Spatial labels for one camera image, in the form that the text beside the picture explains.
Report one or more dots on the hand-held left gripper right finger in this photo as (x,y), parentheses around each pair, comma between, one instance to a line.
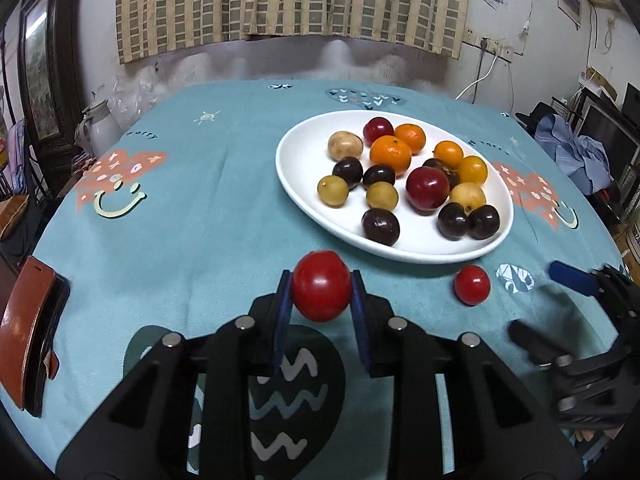
(361,330)

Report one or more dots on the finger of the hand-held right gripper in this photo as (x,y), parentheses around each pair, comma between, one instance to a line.
(572,277)
(532,340)

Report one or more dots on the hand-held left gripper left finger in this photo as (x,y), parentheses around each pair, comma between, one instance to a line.
(281,320)

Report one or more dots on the large red tomato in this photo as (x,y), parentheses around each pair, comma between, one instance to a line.
(321,285)

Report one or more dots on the small red tomato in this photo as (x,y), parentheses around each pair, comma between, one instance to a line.
(472,285)

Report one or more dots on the yellow green plum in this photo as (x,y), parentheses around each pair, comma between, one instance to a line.
(382,196)
(333,191)

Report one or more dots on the white oval plate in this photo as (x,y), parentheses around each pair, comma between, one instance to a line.
(300,160)

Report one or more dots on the large orange mandarin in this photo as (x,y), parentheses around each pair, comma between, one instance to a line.
(390,152)

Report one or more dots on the person's right hand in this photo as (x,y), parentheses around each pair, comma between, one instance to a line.
(595,434)

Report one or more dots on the cardboard box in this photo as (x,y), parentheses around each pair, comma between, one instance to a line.
(632,240)
(600,80)

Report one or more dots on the dark purple plum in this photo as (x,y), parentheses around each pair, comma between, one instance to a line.
(484,221)
(452,221)
(348,171)
(381,226)
(378,175)

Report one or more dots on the blue clothes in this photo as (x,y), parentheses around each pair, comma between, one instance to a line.
(575,155)

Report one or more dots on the blue printed tablecloth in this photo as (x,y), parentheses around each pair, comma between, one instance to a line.
(200,220)

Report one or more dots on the yellow loquat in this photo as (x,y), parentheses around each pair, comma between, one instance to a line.
(467,194)
(345,146)

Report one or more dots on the yellow orange tomato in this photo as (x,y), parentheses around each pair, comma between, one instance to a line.
(473,170)

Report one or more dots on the black monitor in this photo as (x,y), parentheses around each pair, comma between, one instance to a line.
(617,135)

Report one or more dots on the large red plum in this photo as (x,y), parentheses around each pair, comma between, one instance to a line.
(427,189)

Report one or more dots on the black hat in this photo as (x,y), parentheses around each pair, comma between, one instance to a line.
(534,112)

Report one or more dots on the small orange mandarin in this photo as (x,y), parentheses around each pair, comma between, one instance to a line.
(448,152)

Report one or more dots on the small red plum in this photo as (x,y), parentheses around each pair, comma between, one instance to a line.
(378,130)

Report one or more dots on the medium orange mandarin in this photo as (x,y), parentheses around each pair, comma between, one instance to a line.
(412,135)

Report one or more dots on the brown leather phone case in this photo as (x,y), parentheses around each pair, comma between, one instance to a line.
(25,330)

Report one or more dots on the white kettle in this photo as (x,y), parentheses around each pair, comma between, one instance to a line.
(100,130)

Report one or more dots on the clear plastic bag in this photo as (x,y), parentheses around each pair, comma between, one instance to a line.
(135,95)

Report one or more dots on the brown stool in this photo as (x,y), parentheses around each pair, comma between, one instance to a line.
(12,212)

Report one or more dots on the striped beige curtain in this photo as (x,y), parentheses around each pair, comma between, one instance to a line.
(300,0)

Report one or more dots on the dark framed painting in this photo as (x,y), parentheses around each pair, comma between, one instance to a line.
(40,70)

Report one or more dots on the white wall socket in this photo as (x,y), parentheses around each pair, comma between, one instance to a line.
(469,34)
(491,46)

